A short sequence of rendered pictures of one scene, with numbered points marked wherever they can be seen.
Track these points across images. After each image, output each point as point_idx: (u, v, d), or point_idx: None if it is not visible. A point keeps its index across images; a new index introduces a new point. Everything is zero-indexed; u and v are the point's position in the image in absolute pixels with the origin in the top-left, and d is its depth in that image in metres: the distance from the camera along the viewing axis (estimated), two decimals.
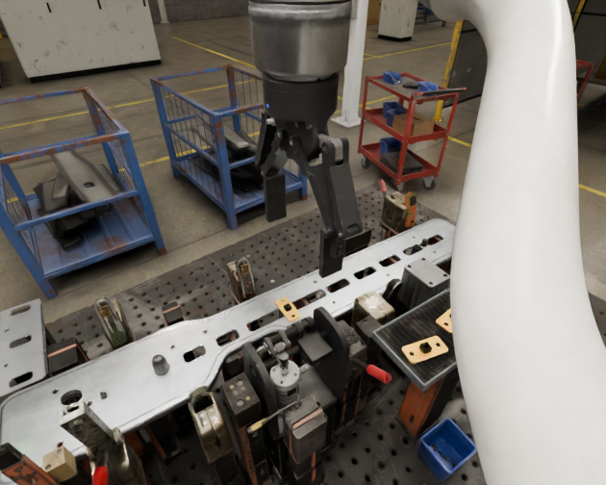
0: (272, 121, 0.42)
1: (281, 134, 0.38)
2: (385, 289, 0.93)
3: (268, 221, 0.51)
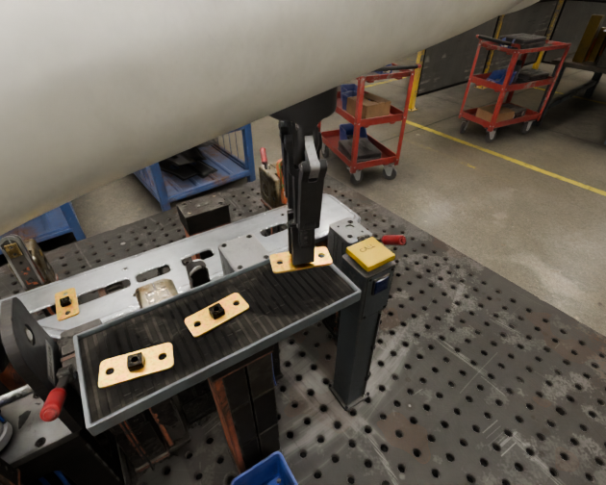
0: None
1: (280, 128, 0.38)
2: (188, 276, 0.68)
3: (289, 253, 0.50)
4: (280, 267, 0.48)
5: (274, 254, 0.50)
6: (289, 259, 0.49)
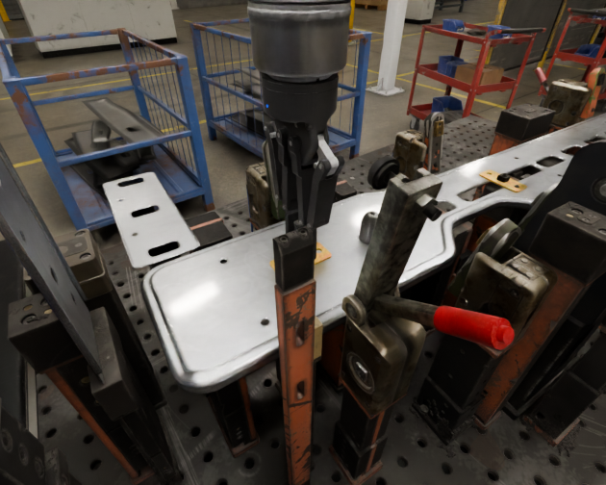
0: (276, 133, 0.42)
1: (279, 131, 0.38)
2: None
3: None
4: None
5: (273, 260, 0.49)
6: None
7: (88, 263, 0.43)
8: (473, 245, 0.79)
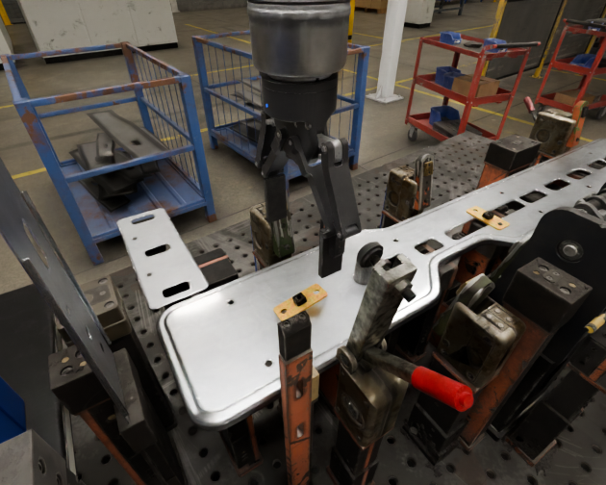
0: (272, 121, 0.42)
1: (280, 134, 0.38)
2: None
3: (268, 221, 0.51)
4: (286, 315, 0.53)
5: (276, 306, 0.56)
6: (290, 305, 0.55)
7: (112, 311, 0.48)
8: (462, 274, 0.84)
